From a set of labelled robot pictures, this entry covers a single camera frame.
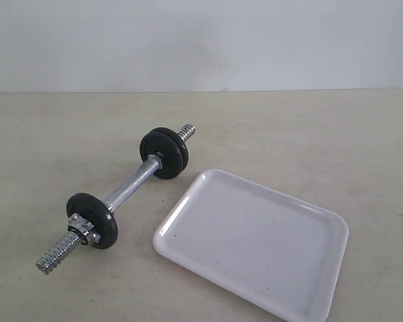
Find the black weight plate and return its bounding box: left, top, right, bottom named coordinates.
left=66, top=193, right=118, bottom=250
left=139, top=127, right=184, bottom=180
left=152, top=127, right=188, bottom=178

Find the chrome star collar nut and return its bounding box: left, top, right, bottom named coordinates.
left=68, top=213, right=101, bottom=246

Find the chrome threaded dumbbell bar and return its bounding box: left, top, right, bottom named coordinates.
left=36, top=123, right=196, bottom=275

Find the white rectangular plastic tray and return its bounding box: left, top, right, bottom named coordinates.
left=153, top=168, right=349, bottom=321

